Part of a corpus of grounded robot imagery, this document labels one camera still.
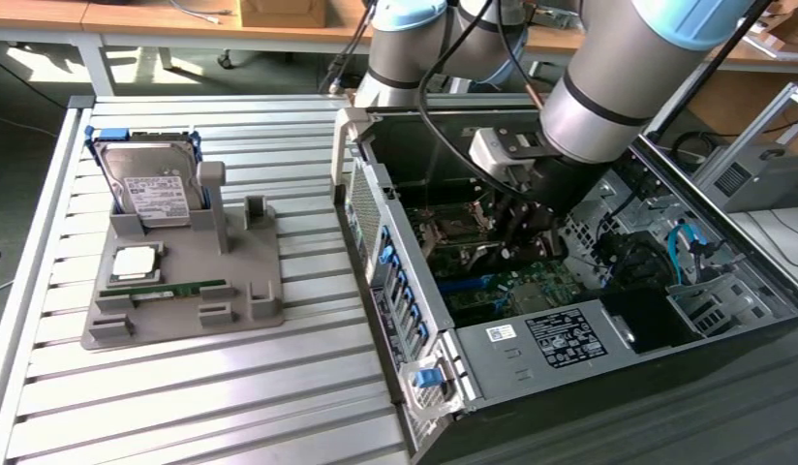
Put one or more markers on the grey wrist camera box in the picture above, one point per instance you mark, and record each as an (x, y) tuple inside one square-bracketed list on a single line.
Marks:
[(496, 155)]

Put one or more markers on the green motherboard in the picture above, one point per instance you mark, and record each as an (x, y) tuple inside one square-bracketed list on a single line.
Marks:
[(542, 286)]

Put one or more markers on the black caster wheel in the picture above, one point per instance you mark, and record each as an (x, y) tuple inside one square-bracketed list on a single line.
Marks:
[(227, 60)]

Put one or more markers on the wooden desk with white legs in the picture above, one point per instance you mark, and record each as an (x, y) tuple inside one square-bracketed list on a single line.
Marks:
[(115, 24)]

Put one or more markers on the open grey PC case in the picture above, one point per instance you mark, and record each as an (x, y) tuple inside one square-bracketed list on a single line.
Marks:
[(567, 431)]

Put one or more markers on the hard disk drive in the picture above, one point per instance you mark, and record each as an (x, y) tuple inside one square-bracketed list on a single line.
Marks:
[(112, 133)]

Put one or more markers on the grey power supply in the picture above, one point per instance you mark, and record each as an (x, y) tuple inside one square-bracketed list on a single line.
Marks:
[(555, 349)]

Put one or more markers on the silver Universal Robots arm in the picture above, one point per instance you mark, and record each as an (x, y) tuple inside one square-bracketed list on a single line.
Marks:
[(606, 97)]

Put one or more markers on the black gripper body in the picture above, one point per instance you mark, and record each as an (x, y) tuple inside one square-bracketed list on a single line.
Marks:
[(567, 184)]

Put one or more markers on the silver CPU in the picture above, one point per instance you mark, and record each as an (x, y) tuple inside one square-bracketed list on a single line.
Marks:
[(136, 264)]

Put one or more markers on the black slanted stand pole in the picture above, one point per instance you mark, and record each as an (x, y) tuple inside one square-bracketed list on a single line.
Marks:
[(698, 84)]

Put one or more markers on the blue expansion slot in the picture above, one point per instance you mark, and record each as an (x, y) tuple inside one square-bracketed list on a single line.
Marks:
[(467, 283)]

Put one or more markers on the silver hard disk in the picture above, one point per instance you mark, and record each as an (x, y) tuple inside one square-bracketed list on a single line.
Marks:
[(147, 164)]

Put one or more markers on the grey plastic parts rack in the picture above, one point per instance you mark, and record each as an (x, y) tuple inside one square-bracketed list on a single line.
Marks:
[(192, 261)]

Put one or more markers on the blue case latch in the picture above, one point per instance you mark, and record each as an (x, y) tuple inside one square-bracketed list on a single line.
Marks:
[(428, 378)]

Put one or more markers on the brown cardboard box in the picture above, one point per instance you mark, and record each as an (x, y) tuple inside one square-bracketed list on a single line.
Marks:
[(283, 14)]

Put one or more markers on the aluminium profile frame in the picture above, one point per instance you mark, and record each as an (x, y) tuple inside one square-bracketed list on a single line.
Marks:
[(794, 97)]

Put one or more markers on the grey metal disk bay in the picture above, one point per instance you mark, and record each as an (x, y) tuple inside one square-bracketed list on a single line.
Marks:
[(710, 310)]

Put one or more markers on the grey computer tower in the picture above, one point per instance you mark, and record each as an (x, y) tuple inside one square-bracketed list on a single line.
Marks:
[(774, 184)]

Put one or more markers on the wooden desk with clutter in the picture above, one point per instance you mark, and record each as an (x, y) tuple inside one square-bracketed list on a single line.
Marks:
[(548, 43)]

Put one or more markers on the metal socket cover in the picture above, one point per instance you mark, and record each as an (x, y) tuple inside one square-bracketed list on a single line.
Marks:
[(483, 215)]

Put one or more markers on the CPU socket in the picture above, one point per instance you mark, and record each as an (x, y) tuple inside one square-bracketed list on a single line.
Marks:
[(451, 225)]

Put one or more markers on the green RAM stick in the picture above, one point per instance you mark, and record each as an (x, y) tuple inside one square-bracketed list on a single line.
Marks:
[(180, 289)]

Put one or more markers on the brown cardboard piece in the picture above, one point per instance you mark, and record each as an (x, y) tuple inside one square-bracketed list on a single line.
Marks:
[(794, 29)]

